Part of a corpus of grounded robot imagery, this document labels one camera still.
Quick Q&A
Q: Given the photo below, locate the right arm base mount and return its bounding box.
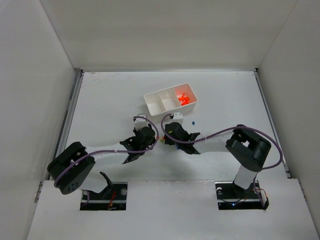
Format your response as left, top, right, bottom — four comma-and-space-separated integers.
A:
215, 181, 270, 211

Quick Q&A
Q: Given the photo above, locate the large orange round lego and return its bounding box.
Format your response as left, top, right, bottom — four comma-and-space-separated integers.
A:
178, 94, 190, 106

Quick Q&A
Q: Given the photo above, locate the white three-compartment container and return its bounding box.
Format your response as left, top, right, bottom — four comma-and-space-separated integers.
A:
143, 83, 198, 122

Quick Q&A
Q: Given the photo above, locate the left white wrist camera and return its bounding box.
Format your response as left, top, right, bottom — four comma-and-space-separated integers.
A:
133, 113, 148, 131

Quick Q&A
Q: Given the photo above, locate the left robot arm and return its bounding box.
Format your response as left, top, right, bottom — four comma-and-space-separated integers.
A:
47, 125, 156, 195

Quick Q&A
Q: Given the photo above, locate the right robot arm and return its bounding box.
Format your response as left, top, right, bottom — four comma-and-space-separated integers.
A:
164, 122, 271, 190

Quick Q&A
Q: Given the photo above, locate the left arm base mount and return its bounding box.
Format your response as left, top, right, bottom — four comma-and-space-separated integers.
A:
80, 171, 128, 211

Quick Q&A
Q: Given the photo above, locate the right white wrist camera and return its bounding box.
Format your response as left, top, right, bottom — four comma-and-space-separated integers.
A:
171, 112, 184, 126

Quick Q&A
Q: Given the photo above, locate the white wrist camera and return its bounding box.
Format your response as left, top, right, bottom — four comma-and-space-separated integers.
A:
133, 113, 148, 131
171, 112, 184, 126

